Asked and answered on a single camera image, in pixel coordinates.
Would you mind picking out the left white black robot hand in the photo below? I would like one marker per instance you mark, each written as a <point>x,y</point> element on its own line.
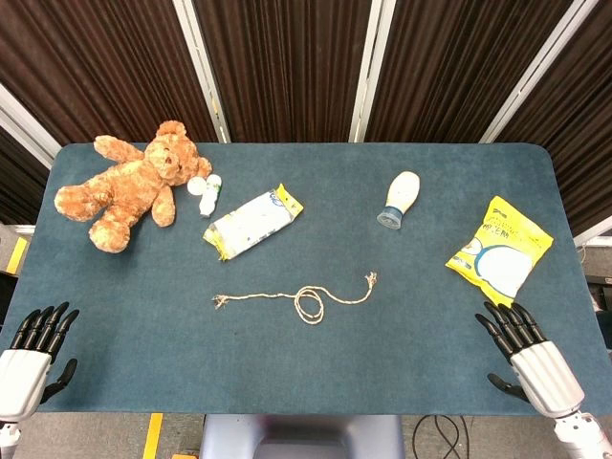
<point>24,378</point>

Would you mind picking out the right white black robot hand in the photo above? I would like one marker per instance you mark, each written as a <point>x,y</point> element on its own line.
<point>550,373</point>

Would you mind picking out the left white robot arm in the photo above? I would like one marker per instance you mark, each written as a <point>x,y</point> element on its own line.
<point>7,440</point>

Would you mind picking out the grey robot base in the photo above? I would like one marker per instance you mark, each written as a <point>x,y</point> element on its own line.
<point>301,435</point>

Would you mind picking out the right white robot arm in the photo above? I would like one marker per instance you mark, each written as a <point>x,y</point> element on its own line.
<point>583,430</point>

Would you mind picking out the yellow snack bag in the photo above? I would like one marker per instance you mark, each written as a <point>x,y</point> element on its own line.
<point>507,244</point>

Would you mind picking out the brown curtain panel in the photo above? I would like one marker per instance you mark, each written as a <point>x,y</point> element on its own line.
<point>459,62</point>
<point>19,186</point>
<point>95,62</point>
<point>578,119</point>
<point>287,62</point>

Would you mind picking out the brown teddy bear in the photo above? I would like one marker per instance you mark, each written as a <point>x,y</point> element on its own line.
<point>129,186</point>

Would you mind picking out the cream squeeze bottle blue cap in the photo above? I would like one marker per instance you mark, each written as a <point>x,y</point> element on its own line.
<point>404,191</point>

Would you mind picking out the blue felt table mat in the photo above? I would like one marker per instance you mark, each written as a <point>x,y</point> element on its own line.
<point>306,363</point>

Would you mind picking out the small white green bottle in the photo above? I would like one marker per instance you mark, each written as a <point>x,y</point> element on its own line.
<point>209,201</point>

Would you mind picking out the white round cap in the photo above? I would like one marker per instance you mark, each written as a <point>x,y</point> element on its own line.
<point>195,186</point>

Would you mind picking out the white yellow tissue package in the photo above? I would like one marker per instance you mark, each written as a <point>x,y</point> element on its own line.
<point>253,220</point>

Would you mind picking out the white partition post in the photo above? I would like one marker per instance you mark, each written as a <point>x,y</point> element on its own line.
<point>370,72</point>
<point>24,136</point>
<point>201,72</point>
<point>595,234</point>
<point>535,72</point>

